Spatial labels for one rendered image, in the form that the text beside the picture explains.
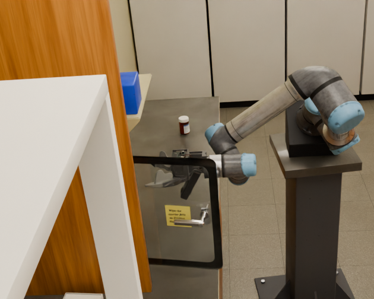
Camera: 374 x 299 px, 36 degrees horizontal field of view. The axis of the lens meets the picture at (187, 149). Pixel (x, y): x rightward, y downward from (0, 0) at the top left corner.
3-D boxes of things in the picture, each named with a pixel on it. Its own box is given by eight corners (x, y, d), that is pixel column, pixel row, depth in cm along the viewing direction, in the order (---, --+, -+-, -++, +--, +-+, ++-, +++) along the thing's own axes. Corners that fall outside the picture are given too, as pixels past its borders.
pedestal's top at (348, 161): (338, 134, 266) (338, 126, 264) (361, 170, 238) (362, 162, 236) (269, 142, 265) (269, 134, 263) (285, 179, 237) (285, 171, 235)
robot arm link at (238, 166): (256, 179, 189) (257, 173, 181) (222, 181, 190) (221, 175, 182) (254, 156, 191) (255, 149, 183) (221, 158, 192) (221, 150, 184)
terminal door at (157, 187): (130, 261, 187) (111, 155, 167) (223, 268, 180) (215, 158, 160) (129, 263, 186) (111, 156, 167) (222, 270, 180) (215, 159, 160)
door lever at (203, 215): (177, 216, 173) (176, 209, 171) (208, 218, 171) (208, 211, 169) (173, 227, 168) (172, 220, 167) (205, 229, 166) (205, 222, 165)
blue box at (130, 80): (102, 116, 162) (97, 86, 158) (108, 101, 171) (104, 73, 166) (138, 114, 161) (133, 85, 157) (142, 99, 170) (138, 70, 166)
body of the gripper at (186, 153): (170, 149, 189) (207, 147, 188) (173, 171, 193) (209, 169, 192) (168, 161, 182) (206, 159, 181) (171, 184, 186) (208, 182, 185)
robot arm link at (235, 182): (238, 153, 203) (237, 144, 193) (254, 180, 200) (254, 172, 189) (218, 164, 203) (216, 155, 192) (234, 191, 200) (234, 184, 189)
